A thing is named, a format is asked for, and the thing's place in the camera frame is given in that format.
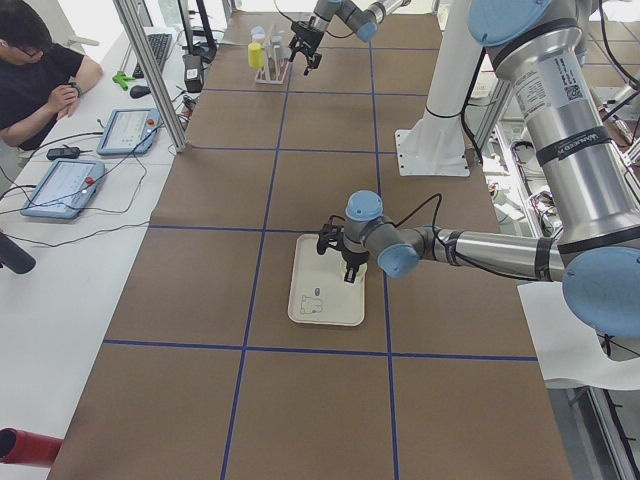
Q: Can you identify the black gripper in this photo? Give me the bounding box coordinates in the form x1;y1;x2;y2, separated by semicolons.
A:
341;246;370;283
288;21;324;76

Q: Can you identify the pale green plastic cup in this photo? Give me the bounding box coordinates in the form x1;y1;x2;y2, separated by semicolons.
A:
341;264;367;284

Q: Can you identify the grey plastic cup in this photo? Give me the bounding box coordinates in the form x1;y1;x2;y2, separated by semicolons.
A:
271;36;285;64

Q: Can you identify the yellow plastic cup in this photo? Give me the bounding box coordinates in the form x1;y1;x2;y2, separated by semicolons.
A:
247;42;264;70

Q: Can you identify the blue plastic cup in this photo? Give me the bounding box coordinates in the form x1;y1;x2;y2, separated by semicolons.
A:
250;26;266;44

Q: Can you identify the white plastic tray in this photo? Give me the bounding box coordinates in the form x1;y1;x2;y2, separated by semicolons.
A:
288;234;365;327

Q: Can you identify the black keyboard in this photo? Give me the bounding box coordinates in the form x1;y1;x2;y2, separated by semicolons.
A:
146;33;173;71

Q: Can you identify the black computer mouse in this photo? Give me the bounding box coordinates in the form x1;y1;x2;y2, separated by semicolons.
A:
129;85;151;99

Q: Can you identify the green plastic tool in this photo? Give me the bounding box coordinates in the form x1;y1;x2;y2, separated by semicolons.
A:
112;70;135;91

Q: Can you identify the blue teach pendant far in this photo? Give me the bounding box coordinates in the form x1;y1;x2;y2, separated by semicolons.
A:
96;108;161;156

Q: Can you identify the blue teach pendant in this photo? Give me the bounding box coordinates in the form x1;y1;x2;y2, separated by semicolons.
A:
96;108;161;156
20;159;106;220

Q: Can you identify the white paper sheet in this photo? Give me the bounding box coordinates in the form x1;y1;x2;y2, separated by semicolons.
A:
517;282;639;391

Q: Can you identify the black handheld remote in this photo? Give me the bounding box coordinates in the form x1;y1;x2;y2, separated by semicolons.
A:
46;147;82;161

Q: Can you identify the seated person black shirt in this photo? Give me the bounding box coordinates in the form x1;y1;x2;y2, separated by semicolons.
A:
1;1;103;151

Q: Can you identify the blue teach pendant near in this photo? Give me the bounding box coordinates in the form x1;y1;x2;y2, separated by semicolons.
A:
20;159;106;220

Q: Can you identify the red cylinder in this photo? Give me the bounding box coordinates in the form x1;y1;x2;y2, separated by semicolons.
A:
1;428;63;468

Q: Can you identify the white wire cup rack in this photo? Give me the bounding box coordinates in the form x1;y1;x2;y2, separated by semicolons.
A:
254;24;289;84

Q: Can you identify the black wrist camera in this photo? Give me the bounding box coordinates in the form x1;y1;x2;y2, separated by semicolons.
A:
316;214;345;255

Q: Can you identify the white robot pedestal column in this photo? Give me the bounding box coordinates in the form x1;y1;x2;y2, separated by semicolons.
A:
395;0;484;177

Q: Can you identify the aluminium frame post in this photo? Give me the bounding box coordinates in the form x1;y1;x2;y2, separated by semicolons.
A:
113;0;187;153

